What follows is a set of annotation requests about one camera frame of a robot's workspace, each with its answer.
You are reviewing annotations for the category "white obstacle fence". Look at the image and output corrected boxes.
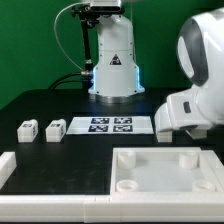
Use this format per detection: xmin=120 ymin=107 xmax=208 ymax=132
xmin=0 ymin=149 xmax=224 ymax=224

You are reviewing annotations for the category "white square table top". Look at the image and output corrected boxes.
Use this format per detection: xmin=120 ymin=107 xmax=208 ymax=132
xmin=110 ymin=147 xmax=224 ymax=195

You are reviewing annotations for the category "grey cable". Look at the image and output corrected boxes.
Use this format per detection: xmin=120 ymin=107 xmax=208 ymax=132
xmin=53 ymin=2 xmax=88 ymax=72

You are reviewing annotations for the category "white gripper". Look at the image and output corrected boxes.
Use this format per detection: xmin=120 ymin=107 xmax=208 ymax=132
xmin=154 ymin=89 xmax=212 ymax=133

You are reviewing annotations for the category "black cable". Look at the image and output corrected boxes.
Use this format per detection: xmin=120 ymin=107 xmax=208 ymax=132
xmin=48 ymin=73 xmax=90 ymax=90

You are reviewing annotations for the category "white sheet with markers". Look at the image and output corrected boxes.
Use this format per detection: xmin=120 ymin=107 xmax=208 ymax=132
xmin=67 ymin=116 xmax=153 ymax=135

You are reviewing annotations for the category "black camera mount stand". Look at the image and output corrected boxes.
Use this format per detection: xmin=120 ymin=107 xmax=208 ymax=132
xmin=71 ymin=0 xmax=125 ymax=90

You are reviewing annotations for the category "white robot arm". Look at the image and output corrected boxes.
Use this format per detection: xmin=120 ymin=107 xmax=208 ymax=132
xmin=89 ymin=0 xmax=224 ymax=142

